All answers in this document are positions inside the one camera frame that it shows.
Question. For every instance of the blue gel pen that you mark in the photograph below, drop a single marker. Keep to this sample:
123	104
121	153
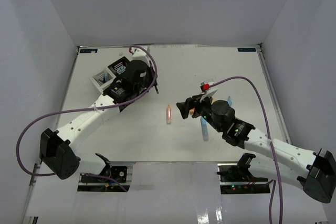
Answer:
105	75

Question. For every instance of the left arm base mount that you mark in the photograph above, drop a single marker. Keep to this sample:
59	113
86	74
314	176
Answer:
111	179

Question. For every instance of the pink orange-tip highlighter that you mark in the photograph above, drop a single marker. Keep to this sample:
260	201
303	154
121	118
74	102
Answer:
168	115

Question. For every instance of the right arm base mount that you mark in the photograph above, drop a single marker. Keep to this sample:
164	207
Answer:
232	183

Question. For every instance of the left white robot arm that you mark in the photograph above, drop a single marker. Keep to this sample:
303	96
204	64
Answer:
59	149

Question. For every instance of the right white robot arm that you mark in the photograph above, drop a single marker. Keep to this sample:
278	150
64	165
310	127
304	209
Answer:
311	171

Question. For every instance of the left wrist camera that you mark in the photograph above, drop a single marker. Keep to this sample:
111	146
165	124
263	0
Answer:
138	54

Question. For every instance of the large light blue highlighter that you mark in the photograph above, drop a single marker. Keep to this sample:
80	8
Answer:
204	129

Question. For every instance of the black mesh pen holder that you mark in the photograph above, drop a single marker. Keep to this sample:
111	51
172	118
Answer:
121	67

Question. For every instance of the blue small highlighter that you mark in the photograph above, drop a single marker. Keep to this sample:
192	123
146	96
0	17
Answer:
229	101

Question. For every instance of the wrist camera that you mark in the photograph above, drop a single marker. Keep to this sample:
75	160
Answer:
207	90
138	54

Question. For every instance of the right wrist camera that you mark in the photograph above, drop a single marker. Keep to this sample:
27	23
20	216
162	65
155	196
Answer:
207	90

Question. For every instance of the white slotted pen holder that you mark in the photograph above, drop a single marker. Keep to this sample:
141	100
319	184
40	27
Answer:
98	80

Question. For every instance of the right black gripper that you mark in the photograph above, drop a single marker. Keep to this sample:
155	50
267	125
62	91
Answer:
185	107

